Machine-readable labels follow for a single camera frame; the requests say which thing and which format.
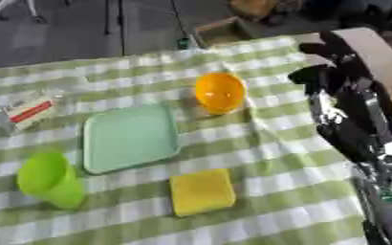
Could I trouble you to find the white chair legs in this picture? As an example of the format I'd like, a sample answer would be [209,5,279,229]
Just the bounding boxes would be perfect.
[0,0,49,25]

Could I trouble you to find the clear packet with red label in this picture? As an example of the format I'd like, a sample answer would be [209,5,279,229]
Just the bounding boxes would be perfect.
[0,90,64,133]

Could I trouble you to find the pale green square plate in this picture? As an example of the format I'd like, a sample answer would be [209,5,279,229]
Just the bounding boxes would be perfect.
[80,104,183,175]

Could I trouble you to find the orange plastic bowl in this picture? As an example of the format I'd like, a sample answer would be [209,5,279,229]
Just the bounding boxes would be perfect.
[192,72,249,116]

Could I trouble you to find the lime green plastic cup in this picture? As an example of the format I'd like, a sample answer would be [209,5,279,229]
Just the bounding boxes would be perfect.
[15,150,88,211]

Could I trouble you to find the yellow rectangular sponge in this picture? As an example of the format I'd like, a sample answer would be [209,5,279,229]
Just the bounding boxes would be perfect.
[167,167,238,218]

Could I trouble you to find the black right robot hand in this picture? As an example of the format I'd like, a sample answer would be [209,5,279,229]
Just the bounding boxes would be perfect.
[286,64,392,167]

